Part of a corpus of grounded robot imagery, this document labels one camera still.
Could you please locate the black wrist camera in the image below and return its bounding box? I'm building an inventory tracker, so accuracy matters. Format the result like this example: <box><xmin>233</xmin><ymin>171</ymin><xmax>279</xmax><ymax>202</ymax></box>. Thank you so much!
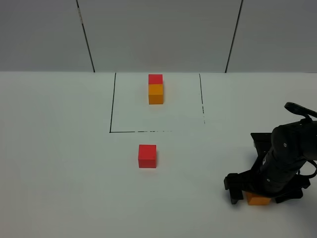
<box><xmin>251</xmin><ymin>132</ymin><xmax>271</xmax><ymax>155</ymax></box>

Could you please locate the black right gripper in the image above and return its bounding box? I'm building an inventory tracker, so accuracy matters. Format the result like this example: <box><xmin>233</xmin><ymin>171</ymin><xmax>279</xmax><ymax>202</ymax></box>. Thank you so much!
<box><xmin>224</xmin><ymin>149</ymin><xmax>311</xmax><ymax>205</ymax></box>

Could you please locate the red template block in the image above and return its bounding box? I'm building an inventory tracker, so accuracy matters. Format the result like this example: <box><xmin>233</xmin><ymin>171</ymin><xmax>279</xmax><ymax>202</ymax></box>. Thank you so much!
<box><xmin>148</xmin><ymin>74</ymin><xmax>163</xmax><ymax>84</ymax></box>

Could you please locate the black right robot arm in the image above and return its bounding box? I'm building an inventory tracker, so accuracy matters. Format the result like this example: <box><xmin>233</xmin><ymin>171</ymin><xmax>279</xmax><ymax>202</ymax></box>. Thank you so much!
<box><xmin>224</xmin><ymin>102</ymin><xmax>317</xmax><ymax>205</ymax></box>

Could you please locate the orange template block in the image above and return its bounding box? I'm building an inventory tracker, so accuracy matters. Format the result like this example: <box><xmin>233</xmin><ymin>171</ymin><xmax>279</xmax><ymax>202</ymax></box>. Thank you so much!
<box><xmin>148</xmin><ymin>84</ymin><xmax>164</xmax><ymax>105</ymax></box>

